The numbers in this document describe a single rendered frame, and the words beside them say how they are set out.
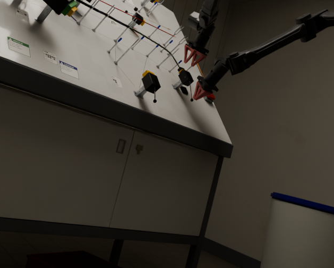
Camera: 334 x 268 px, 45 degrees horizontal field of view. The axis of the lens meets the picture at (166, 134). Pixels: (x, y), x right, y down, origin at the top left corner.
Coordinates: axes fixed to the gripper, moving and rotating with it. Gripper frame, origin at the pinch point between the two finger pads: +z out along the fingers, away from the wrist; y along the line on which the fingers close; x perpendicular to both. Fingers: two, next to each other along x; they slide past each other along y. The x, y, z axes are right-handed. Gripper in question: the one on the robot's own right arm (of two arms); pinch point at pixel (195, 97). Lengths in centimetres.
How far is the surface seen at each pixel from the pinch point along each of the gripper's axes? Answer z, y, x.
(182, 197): 34.5, -3.2, 28.9
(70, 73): 6, 63, 1
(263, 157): 55, -189, -39
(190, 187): 30.6, -7.6, 26.0
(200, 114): 7.2, -11.2, 0.6
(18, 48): 6, 81, -3
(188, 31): 28, -163, -182
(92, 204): 40, 44, 30
